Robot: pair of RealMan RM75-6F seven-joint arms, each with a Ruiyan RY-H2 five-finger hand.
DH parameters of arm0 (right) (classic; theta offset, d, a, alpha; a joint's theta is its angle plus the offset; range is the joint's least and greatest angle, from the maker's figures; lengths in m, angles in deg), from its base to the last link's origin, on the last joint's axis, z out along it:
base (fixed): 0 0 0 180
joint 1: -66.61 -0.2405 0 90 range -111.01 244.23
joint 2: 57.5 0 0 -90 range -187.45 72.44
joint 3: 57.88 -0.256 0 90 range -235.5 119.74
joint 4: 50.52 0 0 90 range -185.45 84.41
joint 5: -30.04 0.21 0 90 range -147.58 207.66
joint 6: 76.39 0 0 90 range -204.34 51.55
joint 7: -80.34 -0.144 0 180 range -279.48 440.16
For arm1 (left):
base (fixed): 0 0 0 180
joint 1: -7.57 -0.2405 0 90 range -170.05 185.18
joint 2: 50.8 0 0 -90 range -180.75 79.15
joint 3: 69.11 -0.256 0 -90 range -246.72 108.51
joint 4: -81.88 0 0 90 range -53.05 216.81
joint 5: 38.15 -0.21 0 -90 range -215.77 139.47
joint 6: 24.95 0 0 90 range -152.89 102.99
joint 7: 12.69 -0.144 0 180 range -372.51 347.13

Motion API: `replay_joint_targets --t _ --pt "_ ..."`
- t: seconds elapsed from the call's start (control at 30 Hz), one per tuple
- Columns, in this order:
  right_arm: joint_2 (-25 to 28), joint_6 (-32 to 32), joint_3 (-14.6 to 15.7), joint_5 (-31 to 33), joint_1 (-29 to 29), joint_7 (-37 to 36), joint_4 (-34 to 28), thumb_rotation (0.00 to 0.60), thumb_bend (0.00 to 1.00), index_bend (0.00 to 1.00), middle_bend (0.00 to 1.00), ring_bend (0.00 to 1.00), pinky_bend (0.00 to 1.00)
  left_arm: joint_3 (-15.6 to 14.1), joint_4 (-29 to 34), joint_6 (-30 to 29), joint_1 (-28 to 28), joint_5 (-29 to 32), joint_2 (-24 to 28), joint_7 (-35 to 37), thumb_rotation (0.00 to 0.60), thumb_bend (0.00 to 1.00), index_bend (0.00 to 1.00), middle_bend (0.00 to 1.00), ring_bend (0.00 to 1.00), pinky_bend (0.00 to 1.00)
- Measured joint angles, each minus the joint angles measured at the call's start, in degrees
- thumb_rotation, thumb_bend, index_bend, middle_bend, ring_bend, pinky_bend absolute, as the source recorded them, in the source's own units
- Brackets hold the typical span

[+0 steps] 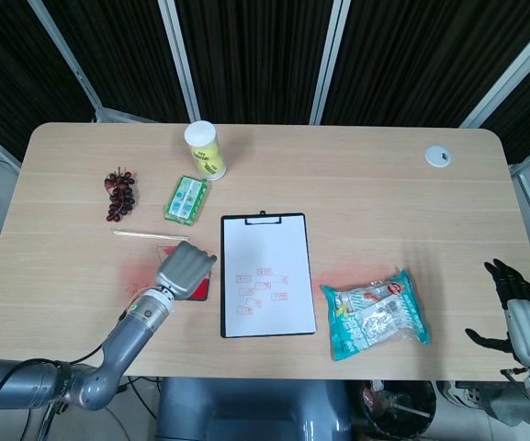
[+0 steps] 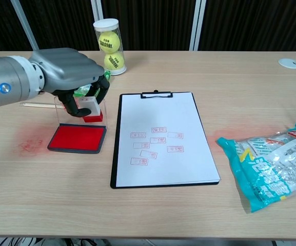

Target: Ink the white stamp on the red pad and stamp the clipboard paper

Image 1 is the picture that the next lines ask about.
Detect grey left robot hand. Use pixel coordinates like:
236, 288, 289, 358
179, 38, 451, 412
153, 240, 220, 302

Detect red ink pad case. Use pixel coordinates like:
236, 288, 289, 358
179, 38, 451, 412
155, 244, 213, 303

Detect black clipboard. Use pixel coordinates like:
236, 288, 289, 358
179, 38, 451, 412
219, 210, 319, 340

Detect wrapped wooden chopsticks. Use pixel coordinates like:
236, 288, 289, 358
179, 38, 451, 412
111, 229, 190, 242

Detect green tissue pack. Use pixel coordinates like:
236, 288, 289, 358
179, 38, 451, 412
163, 175, 210, 227

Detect white stamped paper sheet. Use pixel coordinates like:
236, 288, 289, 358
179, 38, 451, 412
222, 216, 318, 337

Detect dark red grape bunch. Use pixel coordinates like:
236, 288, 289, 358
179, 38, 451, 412
103, 166, 138, 223

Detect yellow tennis ball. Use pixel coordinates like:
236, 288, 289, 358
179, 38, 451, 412
197, 160, 227, 182
188, 144, 222, 167

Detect clear tennis ball tube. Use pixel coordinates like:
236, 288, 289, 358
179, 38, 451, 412
183, 119, 228, 182

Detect grey-blue robot torso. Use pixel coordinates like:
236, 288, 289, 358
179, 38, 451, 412
153, 376, 354, 441

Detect black trash bin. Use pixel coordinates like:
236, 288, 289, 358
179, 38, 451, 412
360, 379, 438, 435

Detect teal snack bag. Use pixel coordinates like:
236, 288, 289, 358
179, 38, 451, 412
320, 267, 433, 363

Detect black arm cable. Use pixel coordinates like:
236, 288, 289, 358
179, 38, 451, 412
48, 308, 129, 365

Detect white cable grommet cap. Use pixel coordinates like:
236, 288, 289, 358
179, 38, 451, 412
423, 144, 454, 168

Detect grey partition post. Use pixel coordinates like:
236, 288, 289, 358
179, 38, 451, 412
458, 17, 530, 130
28, 0, 106, 121
310, 0, 353, 125
157, 0, 202, 123

